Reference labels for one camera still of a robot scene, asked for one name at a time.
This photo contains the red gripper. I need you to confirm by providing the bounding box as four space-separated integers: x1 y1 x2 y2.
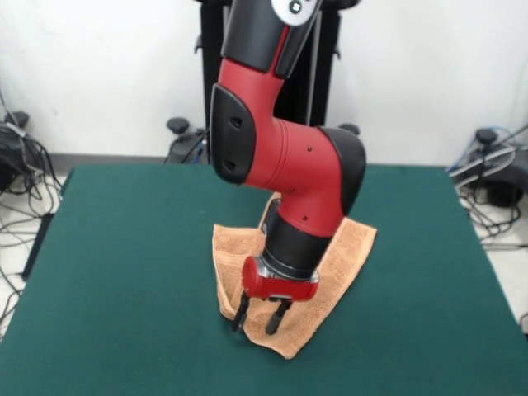
230 256 321 336

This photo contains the tan terry towel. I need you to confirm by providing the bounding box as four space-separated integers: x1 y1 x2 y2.
212 193 379 361

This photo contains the dark green table cloth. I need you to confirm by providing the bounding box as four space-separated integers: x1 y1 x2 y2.
0 164 528 396

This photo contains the dark grey stand base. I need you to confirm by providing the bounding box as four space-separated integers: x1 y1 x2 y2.
0 111 46 195
449 127 528 207

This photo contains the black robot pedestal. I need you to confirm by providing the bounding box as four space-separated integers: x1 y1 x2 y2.
164 0 360 166

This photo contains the black cable bundle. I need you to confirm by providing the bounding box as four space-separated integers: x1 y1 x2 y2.
0 135 63 331
453 185 528 251

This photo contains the long blue cable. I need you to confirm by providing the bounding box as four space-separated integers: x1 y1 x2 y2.
446 125 521 174

